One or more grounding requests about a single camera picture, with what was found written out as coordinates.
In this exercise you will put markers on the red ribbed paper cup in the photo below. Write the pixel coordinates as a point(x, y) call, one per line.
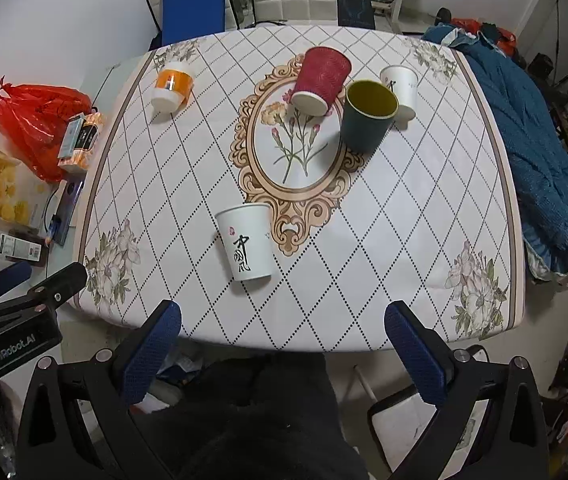
point(320, 77)

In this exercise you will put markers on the small white paper cup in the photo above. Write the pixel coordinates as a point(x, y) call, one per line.
point(402, 87)

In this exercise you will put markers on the red plastic bag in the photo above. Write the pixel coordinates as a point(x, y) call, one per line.
point(29, 115)

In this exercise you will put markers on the orange packet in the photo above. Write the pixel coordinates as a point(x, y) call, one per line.
point(95, 122)

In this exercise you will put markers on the dark blue flat device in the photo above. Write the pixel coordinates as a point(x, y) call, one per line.
point(66, 202)

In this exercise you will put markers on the floral printed tablecloth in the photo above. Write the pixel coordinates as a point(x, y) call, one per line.
point(388, 210)

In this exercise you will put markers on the blue flat cushion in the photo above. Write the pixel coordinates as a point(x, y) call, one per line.
point(194, 7)

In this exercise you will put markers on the red cloth bundle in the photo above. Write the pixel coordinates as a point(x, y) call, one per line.
point(468, 25)

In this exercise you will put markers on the blue knitted blanket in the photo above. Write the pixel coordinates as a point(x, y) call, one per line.
point(528, 150)

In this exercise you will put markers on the orange and white cup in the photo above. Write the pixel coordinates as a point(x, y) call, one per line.
point(173, 82)

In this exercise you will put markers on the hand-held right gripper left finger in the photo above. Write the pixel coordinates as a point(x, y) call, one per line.
point(148, 357)

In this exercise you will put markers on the dark green cup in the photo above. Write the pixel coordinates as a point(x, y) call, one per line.
point(363, 130)

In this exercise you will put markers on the white and teal box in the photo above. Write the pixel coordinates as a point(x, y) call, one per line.
point(70, 137)

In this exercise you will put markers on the person's dark pants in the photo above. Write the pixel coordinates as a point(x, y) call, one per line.
point(259, 420)

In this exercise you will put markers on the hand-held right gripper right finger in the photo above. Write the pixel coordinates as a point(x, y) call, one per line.
point(416, 357)

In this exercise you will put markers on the white cup with black calligraphy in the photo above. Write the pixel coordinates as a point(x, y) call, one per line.
point(245, 245)

